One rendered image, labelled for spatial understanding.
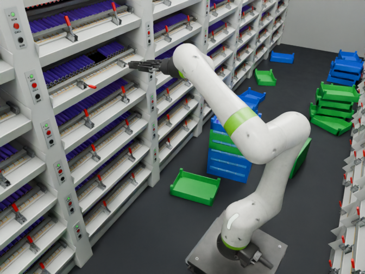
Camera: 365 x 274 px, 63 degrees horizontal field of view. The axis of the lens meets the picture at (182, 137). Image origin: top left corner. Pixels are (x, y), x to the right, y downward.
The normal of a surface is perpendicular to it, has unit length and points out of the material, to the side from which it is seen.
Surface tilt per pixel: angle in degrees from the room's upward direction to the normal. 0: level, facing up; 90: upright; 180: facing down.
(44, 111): 90
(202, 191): 0
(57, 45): 20
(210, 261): 4
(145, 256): 0
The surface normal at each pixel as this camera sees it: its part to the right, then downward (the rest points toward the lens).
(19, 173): 0.32, -0.66
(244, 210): 0.06, -0.75
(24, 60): 0.87, 0.29
